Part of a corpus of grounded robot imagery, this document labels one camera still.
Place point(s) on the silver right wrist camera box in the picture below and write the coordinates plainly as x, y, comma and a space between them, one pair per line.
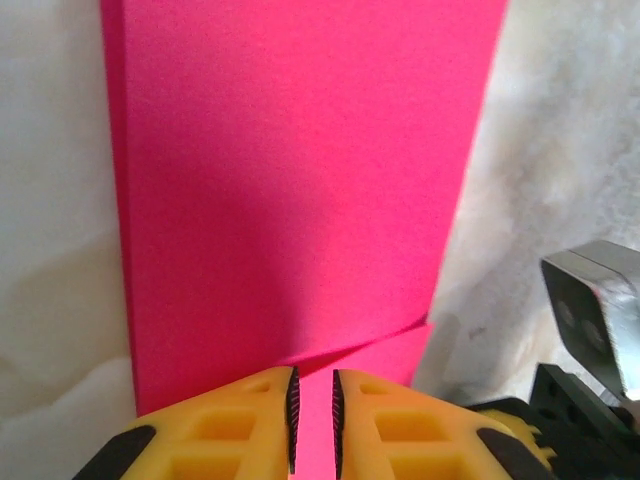
590, 300

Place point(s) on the pink paper sheet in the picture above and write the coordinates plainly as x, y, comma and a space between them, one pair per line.
300, 150

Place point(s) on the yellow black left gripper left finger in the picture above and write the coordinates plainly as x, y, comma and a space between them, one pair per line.
210, 435

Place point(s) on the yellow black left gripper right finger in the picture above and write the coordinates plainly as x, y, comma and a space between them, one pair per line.
415, 440

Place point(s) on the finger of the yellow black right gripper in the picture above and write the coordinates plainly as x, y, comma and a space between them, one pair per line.
530, 432

